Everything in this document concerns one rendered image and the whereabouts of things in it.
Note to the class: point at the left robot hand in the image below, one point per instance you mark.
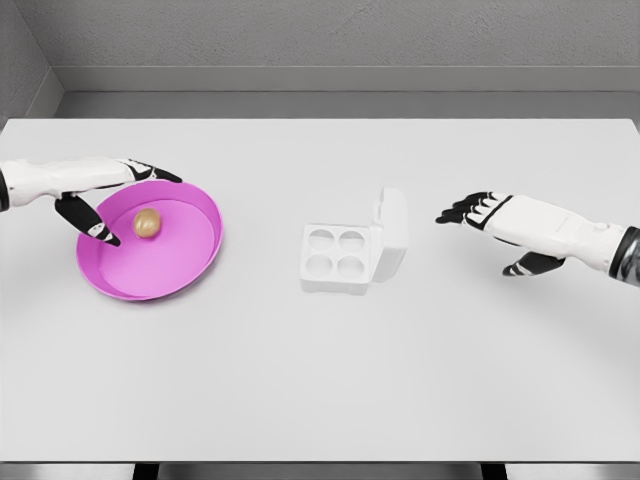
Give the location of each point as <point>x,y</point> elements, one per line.
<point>95,172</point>

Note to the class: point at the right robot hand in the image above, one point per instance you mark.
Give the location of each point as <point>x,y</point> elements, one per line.
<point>530,220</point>

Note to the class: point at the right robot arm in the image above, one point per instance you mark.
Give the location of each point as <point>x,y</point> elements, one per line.
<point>607,247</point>

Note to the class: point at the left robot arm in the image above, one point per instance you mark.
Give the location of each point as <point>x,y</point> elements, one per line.
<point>22,182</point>

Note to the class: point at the brown egg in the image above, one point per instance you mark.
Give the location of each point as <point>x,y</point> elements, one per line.
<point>147,223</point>

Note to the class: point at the white egg box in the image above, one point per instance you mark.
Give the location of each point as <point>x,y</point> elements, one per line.
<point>350,247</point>

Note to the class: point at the pink round plate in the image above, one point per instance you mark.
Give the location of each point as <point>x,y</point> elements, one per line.
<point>150,245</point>

